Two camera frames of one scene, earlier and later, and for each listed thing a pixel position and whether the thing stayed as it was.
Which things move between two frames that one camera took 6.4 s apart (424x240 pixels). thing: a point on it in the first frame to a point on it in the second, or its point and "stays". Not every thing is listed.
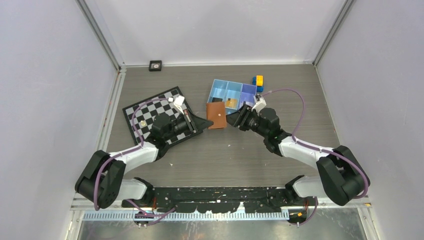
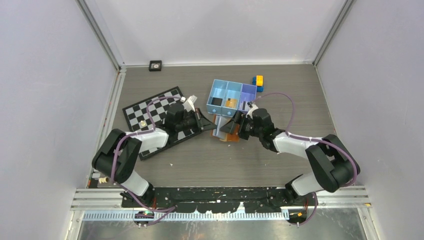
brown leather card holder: (215, 111) to (219, 121)
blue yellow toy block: (258, 81) stays
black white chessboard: (167, 114) stays
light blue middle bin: (233, 95) stays
